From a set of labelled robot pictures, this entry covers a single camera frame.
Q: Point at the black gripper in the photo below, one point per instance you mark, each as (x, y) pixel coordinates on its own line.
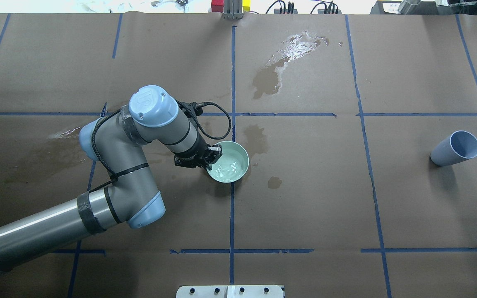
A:
(199, 148)

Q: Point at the mint green bowl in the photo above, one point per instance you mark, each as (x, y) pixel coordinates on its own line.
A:
(232, 165)

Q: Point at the blue plastic cup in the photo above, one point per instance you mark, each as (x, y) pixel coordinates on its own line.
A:
(458, 147)

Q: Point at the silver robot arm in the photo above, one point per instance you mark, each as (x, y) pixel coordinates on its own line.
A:
(121, 187)

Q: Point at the red blue yellow blocks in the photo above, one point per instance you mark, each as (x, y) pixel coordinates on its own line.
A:
(217, 5)

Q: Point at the small metal cup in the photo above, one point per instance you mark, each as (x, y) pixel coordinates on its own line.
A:
(408, 7)

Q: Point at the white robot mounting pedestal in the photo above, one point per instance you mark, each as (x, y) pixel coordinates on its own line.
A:
(231, 291)

